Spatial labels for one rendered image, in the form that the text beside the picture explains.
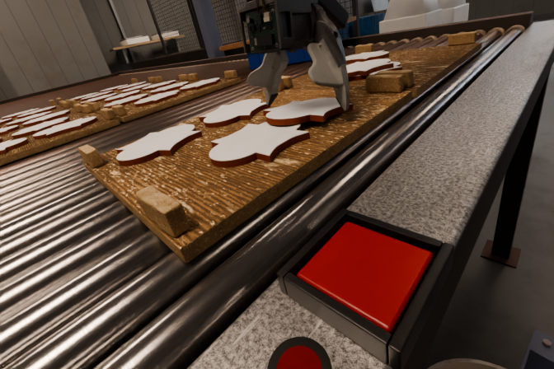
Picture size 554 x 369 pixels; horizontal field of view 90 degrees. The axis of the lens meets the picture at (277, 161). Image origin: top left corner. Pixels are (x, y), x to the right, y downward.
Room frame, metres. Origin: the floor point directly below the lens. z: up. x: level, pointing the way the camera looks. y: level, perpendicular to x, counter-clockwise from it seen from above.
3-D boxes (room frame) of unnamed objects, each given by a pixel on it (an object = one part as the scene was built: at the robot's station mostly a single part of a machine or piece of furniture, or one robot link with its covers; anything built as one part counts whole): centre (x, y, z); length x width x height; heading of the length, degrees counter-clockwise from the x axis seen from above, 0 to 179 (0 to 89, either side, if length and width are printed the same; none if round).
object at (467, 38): (0.72, -0.52, 0.95); 0.06 x 0.02 x 0.03; 40
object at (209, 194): (0.43, 0.04, 0.93); 0.41 x 0.35 x 0.02; 130
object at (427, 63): (0.69, -0.28, 0.93); 0.41 x 0.35 x 0.02; 130
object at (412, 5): (4.01, -2.16, 0.62); 0.63 x 0.59 x 1.25; 36
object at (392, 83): (0.45, -0.20, 0.95); 0.06 x 0.02 x 0.03; 40
